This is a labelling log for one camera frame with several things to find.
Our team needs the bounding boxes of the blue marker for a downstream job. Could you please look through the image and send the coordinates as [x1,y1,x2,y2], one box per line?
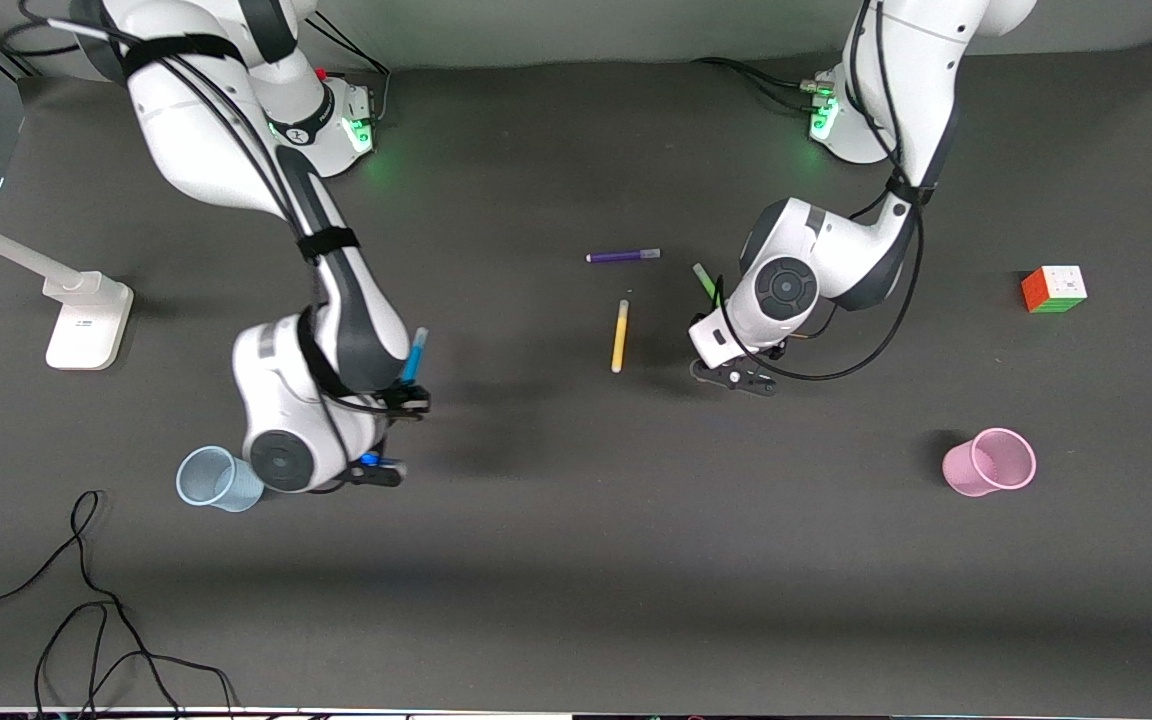
[399,327,430,387]

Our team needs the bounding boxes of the light blue cup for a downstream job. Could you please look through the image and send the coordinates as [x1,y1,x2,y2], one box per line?
[176,446,265,513]

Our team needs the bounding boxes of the pink cup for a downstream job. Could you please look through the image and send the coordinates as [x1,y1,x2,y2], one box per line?
[942,427,1038,498]

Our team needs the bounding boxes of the white stand with flat base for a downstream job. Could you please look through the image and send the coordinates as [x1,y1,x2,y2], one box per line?
[0,205,135,371]

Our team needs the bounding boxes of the Rubik's cube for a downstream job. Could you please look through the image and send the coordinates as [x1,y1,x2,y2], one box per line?
[1022,265,1088,314]

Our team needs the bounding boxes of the black left arm base cables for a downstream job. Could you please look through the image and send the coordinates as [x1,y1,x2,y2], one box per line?
[693,55,837,113]

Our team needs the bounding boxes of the black arm base cables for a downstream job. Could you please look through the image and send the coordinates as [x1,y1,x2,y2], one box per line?
[693,55,837,113]
[306,15,393,129]

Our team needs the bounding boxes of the black right arm base cables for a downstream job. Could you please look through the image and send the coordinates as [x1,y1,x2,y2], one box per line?
[306,15,393,129]

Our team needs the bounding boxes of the thin black loose cable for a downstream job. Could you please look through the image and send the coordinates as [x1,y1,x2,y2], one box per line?
[0,490,237,717]

